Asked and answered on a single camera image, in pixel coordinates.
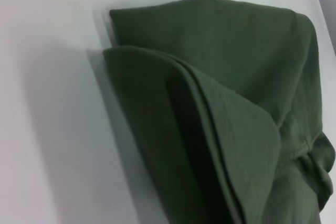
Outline dark green FREE T-shirt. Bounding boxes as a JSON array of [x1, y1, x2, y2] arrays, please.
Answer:
[[102, 0, 336, 224]]

